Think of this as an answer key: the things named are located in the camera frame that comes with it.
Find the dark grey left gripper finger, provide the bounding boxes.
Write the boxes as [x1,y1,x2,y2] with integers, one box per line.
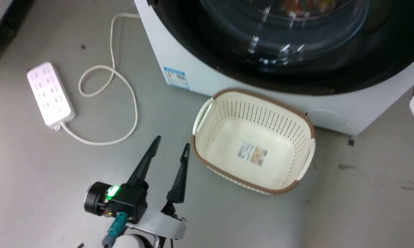
[127,135,162,188]
[166,143,191,204]

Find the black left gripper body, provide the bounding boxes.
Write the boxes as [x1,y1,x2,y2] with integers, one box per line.
[84,182,187,240]

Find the white washing machine body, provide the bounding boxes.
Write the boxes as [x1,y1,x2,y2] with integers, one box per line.
[134,0,414,137]

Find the black round washing machine door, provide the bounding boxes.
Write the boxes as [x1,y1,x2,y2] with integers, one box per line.
[147,0,414,96]

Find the cream laundry basket brown rim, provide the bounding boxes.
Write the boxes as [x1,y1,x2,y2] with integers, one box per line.
[192,87,316,196]

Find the printed label sticker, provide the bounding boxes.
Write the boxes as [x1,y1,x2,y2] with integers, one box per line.
[237,140,269,167]

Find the blue energy label sticker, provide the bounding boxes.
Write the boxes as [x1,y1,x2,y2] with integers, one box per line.
[163,66,190,91]

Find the white round filter cover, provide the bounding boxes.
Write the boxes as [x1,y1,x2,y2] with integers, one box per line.
[308,108,347,127]

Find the white power strip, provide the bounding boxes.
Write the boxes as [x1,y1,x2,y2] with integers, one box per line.
[27,62,77,132]

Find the colourful clothes in drum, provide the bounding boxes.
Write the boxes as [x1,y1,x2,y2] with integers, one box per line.
[282,0,335,16]

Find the teal cable connector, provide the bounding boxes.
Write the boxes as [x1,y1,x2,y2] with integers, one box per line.
[102,211,129,248]

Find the white power strip cable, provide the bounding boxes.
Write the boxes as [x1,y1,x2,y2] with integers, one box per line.
[59,13,141,146]

